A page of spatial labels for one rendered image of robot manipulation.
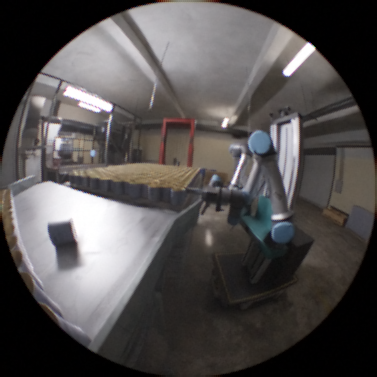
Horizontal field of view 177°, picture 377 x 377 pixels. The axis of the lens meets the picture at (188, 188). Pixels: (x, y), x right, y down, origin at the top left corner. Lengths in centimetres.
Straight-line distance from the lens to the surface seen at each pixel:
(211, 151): 958
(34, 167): 312
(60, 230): 38
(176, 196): 56
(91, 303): 27
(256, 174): 72
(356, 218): 654
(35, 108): 268
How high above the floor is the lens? 130
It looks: 13 degrees down
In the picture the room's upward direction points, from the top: 6 degrees clockwise
